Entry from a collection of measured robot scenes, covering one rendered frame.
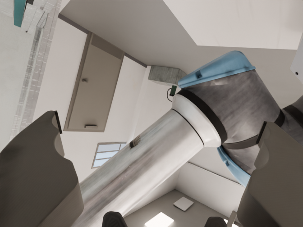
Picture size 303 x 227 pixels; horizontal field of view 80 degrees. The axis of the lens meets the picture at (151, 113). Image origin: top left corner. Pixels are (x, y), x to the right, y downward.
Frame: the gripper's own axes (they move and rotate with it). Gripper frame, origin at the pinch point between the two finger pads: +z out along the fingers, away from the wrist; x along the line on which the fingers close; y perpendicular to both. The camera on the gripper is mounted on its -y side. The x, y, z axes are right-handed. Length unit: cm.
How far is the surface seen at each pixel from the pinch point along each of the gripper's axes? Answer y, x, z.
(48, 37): 3, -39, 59
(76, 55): 75, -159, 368
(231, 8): -7.9, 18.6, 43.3
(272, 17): -6, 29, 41
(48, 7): -6, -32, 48
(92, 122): 230, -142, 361
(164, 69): 131, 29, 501
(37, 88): 20, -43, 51
